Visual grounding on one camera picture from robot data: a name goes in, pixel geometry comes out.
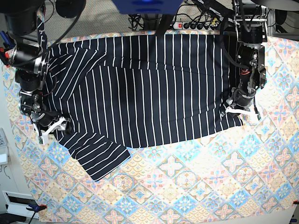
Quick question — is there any white power strip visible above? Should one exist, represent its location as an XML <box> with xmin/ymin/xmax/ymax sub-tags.
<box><xmin>173</xmin><ymin>21</ymin><xmax>217</xmax><ymax>31</ymax></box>

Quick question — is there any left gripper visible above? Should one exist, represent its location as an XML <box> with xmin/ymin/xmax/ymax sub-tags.
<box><xmin>220</xmin><ymin>87</ymin><xmax>256</xmax><ymax>120</ymax></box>

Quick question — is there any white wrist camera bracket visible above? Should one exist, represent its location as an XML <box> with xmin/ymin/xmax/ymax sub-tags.
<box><xmin>37</xmin><ymin>117</ymin><xmax>69</xmax><ymax>145</ymax></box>
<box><xmin>225</xmin><ymin>107</ymin><xmax>261</xmax><ymax>120</ymax></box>

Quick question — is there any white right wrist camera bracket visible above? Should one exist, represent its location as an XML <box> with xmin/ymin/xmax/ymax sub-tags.
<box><xmin>37</xmin><ymin>117</ymin><xmax>69</xmax><ymax>145</ymax></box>

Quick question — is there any navy white striped T-shirt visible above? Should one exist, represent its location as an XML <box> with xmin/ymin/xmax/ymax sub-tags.
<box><xmin>43</xmin><ymin>34</ymin><xmax>242</xmax><ymax>181</ymax></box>

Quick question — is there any black mount post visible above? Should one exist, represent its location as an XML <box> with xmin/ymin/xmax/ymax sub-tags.
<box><xmin>155</xmin><ymin>14</ymin><xmax>174</xmax><ymax>37</ymax></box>

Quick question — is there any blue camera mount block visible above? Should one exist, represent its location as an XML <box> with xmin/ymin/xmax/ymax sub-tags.
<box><xmin>113</xmin><ymin>0</ymin><xmax>183</xmax><ymax>14</ymax></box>

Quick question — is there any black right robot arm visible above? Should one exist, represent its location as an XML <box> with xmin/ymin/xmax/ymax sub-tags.
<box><xmin>0</xmin><ymin>0</ymin><xmax>86</xmax><ymax>140</ymax></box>

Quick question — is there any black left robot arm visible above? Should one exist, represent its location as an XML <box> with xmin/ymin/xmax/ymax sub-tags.
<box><xmin>220</xmin><ymin>0</ymin><xmax>299</xmax><ymax>119</ymax></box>

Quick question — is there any patterned tile tablecloth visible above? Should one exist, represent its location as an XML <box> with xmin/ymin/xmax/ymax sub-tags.
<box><xmin>0</xmin><ymin>32</ymin><xmax>299</xmax><ymax>224</ymax></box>

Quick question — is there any blue orange clamp upper left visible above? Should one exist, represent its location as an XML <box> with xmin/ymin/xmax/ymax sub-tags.
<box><xmin>0</xmin><ymin>31</ymin><xmax>16</xmax><ymax>68</ymax></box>

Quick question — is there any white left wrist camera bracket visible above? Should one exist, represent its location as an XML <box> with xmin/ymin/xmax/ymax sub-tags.
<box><xmin>225</xmin><ymin>107</ymin><xmax>261</xmax><ymax>120</ymax></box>

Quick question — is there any blue orange clamp lower left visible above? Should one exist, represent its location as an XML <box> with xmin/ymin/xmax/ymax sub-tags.
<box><xmin>26</xmin><ymin>204</ymin><xmax>47</xmax><ymax>224</ymax></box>

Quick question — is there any blue orange clamp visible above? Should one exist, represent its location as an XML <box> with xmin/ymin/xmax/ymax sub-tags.
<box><xmin>0</xmin><ymin>31</ymin><xmax>16</xmax><ymax>68</ymax></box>
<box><xmin>26</xmin><ymin>204</ymin><xmax>47</xmax><ymax>224</ymax></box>

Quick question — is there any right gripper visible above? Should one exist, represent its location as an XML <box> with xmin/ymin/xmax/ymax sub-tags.
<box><xmin>31</xmin><ymin>112</ymin><xmax>73</xmax><ymax>138</ymax></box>

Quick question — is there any white device left edge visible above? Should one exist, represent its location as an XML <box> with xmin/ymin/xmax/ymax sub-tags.
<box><xmin>0</xmin><ymin>127</ymin><xmax>9</xmax><ymax>165</ymax></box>

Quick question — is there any white box lower left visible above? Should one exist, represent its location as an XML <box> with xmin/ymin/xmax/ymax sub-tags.
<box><xmin>2</xmin><ymin>190</ymin><xmax>37</xmax><ymax>217</ymax></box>

